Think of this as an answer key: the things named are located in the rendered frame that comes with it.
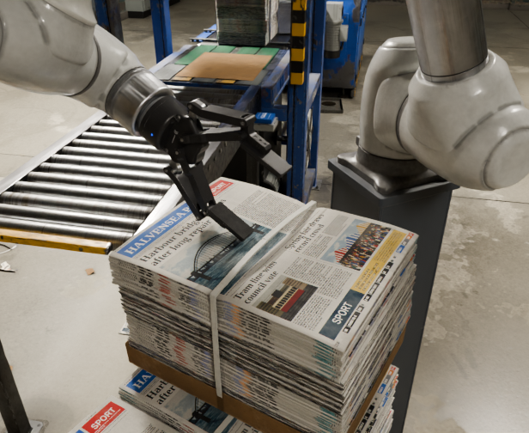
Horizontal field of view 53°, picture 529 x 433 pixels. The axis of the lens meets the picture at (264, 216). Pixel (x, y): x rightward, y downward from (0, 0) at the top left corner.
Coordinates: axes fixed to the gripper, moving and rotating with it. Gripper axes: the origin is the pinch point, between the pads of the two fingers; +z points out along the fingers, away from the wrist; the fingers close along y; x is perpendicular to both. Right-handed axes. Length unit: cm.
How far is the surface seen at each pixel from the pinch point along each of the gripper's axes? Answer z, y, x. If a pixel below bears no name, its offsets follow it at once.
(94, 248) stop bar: -31, 51, -9
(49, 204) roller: -56, 67, -20
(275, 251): 5.8, 5.1, 0.5
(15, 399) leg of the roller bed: -36, 126, 1
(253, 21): -107, 77, -202
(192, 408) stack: 11.0, 28.3, 14.7
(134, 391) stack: 2.1, 33.1, 16.9
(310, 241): 8.7, 3.6, -4.3
